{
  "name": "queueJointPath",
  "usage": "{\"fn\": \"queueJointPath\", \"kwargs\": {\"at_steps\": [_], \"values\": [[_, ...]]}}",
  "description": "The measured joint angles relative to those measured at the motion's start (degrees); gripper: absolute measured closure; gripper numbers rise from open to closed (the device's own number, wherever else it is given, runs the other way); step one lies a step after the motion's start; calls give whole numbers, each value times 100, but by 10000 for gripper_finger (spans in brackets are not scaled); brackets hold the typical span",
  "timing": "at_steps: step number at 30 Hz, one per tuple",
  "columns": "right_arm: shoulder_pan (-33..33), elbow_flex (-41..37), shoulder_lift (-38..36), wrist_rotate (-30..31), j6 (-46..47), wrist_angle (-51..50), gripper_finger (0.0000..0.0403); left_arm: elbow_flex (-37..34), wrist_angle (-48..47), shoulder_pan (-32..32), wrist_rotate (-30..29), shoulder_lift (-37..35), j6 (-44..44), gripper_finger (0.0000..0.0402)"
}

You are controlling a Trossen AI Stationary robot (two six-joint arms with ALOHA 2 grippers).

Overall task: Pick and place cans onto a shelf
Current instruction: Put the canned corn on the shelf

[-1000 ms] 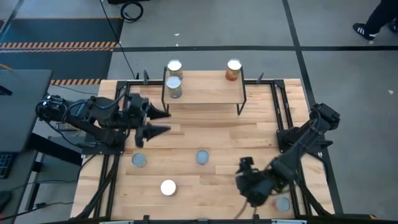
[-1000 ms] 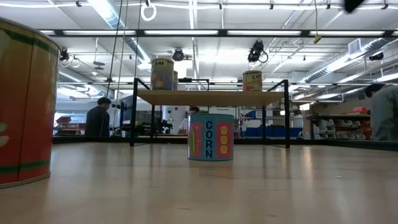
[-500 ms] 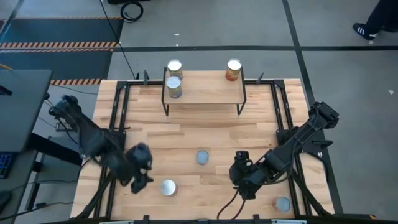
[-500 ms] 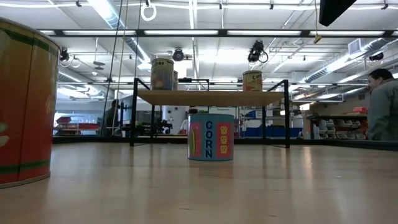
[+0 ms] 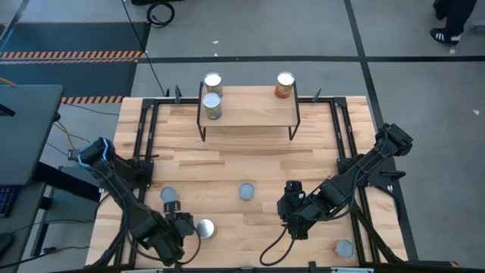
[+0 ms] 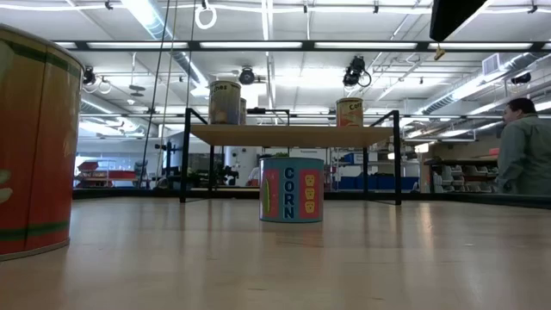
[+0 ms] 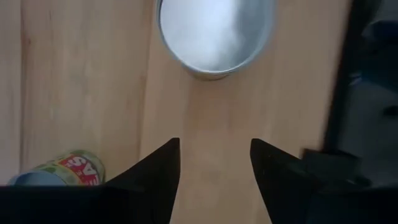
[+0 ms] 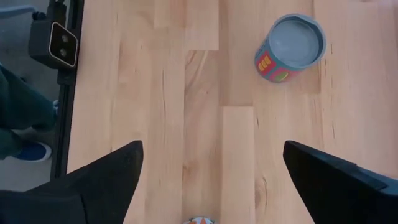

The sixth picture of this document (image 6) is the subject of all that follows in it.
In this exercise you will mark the black stand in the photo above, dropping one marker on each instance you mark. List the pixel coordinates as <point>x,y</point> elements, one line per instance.
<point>169,150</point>

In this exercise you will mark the dark round ceiling lamp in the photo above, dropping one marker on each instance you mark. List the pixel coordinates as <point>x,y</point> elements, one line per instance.
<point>137,94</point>
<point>137,88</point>

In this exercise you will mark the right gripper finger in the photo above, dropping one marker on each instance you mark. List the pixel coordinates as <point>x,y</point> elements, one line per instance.
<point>452,13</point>

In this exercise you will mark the black hanging camera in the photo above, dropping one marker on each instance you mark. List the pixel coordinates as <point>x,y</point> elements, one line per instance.
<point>355,71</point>

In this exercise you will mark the blue storage bins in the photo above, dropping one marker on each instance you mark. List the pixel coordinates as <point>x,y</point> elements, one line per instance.
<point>383,181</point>

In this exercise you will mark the teal corn can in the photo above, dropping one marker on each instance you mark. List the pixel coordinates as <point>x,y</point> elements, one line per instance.
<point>292,189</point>

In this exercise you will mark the round black ceiling device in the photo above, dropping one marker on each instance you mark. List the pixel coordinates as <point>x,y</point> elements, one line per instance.
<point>247,76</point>

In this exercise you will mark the blue grey peaches can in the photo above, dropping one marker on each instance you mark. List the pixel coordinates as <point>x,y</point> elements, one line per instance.
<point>224,103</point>

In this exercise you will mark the dark storage rack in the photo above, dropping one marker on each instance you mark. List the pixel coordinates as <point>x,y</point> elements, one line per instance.
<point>456,163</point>

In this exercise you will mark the white sign board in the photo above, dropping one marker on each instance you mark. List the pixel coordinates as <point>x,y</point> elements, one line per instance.
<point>307,153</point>

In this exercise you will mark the white air vent grille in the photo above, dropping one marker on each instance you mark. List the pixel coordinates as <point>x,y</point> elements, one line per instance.
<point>490,64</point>

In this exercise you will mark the red bin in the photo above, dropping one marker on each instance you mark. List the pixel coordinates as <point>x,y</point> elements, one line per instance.
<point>493,152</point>

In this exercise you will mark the wooden shelf board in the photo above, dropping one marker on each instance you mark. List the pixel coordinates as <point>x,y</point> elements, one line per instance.
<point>292,135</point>

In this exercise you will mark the black table edge rail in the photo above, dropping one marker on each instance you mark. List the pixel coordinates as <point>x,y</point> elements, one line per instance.
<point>129,194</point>

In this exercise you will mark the black overhead crossbar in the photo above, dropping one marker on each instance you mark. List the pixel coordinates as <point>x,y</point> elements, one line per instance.
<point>307,45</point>

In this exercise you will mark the wooden shelf with black frame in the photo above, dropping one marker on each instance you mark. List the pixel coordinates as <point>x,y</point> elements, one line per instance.
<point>397,172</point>

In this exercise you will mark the green potted plant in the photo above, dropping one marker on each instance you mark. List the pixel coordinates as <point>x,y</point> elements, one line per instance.
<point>280,154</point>

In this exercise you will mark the person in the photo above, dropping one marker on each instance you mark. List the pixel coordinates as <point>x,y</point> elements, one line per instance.
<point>525,155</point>

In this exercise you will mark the red cart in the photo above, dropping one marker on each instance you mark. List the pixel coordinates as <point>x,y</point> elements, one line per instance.
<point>116,175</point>

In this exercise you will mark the black ceiling camera mount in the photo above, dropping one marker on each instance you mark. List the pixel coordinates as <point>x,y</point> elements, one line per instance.
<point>89,75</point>

